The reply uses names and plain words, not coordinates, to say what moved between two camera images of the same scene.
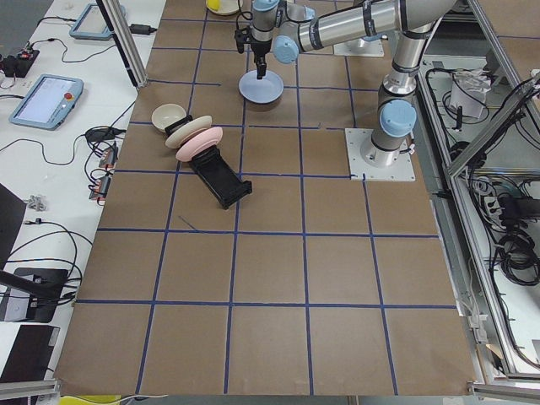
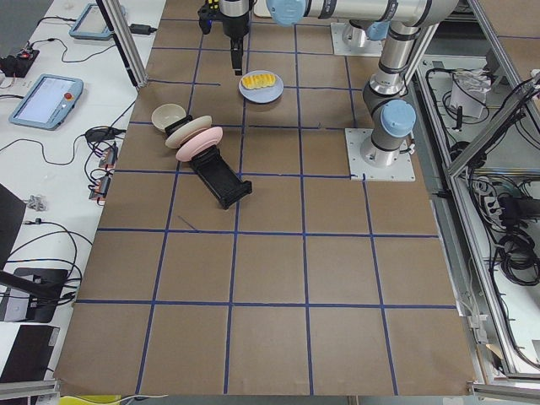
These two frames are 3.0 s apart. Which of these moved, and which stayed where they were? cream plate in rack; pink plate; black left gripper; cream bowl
Moved: black left gripper
Stayed: cream plate in rack; cream bowl; pink plate
